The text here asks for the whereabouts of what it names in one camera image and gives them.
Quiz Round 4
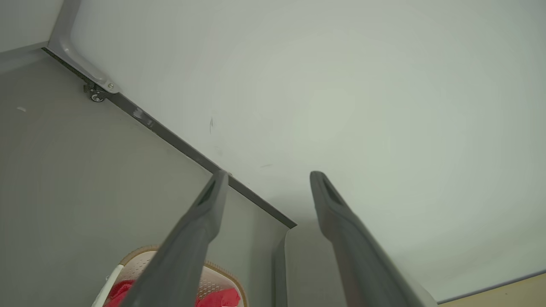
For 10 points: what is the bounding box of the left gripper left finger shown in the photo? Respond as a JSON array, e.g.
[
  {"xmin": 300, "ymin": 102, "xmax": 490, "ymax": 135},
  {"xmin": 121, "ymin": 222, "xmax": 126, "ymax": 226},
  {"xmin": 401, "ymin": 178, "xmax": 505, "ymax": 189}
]
[{"xmin": 119, "ymin": 171, "xmax": 229, "ymax": 307}]

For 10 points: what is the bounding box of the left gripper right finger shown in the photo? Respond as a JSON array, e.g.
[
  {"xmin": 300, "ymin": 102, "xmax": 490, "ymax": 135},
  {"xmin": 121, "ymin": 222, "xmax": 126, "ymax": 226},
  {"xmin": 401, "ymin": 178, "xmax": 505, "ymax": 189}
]
[{"xmin": 310, "ymin": 171, "xmax": 427, "ymax": 307}]

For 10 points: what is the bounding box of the red garment with white cuff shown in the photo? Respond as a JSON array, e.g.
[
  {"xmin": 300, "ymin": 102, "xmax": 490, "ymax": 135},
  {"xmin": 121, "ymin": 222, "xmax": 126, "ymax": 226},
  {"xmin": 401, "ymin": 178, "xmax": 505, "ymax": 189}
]
[{"xmin": 195, "ymin": 288, "xmax": 241, "ymax": 307}]

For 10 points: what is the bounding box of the red garment with striped hem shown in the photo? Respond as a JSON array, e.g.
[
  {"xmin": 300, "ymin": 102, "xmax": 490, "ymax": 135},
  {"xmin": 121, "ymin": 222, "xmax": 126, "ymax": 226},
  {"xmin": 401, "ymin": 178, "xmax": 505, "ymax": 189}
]
[{"xmin": 105, "ymin": 279, "xmax": 137, "ymax": 307}]

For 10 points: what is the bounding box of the grey fabric sofa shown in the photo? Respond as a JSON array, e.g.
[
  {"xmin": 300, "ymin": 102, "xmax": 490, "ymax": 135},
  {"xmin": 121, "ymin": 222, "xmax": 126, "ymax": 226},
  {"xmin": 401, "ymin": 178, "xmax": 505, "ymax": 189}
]
[{"xmin": 273, "ymin": 225, "xmax": 439, "ymax": 307}]

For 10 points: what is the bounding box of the cream perforated laundry basket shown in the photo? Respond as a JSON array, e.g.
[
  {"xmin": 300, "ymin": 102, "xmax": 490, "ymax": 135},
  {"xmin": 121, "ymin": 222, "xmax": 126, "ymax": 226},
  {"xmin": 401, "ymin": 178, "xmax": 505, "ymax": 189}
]
[{"xmin": 92, "ymin": 245, "xmax": 248, "ymax": 307}]

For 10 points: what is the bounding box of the black baseboard strip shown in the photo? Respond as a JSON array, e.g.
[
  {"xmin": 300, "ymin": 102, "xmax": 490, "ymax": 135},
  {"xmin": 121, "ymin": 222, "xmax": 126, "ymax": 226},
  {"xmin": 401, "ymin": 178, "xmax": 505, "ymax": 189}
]
[{"xmin": 41, "ymin": 47, "xmax": 298, "ymax": 229}]

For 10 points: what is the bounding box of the small black caster wheel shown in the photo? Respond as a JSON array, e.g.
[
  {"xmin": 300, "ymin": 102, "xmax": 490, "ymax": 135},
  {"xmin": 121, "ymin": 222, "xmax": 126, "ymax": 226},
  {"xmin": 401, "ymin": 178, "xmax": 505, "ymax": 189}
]
[{"xmin": 83, "ymin": 83, "xmax": 107, "ymax": 103}]

